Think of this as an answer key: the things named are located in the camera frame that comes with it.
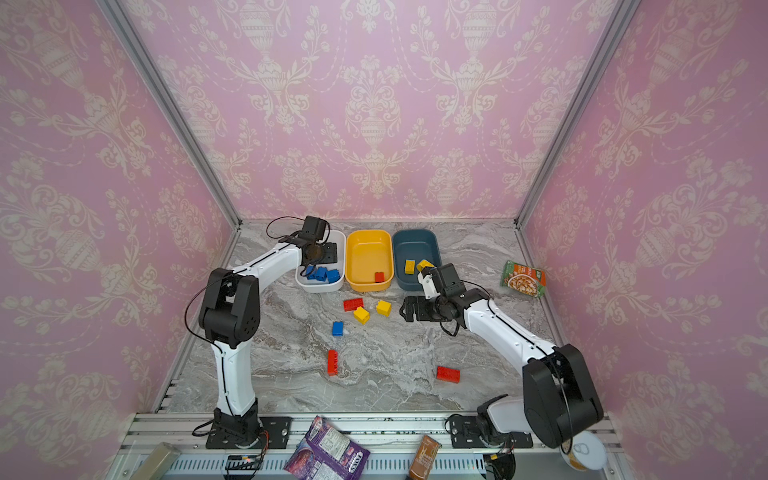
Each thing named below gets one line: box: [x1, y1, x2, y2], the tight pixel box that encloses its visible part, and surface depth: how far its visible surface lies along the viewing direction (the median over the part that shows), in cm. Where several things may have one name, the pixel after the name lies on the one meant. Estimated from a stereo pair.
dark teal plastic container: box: [392, 229, 442, 291], surface depth 111 cm
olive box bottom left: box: [130, 442, 182, 480], surface depth 70 cm
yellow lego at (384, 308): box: [375, 300, 393, 317], surface depth 96 cm
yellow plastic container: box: [345, 230, 394, 292], surface depth 109 cm
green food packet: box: [501, 260, 547, 298], surface depth 105 cm
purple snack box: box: [284, 415, 371, 480], surface depth 70 cm
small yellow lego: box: [404, 259, 416, 275], surface depth 108 cm
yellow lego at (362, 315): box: [353, 306, 371, 325], surface depth 96 cm
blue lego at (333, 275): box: [328, 269, 341, 284], surface depth 106 cm
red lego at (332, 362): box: [327, 349, 339, 377], surface depth 85 cm
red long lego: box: [436, 366, 461, 384], surface depth 84 cm
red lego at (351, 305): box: [343, 298, 364, 312], surface depth 99 cm
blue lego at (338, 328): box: [332, 321, 345, 337], surface depth 94 cm
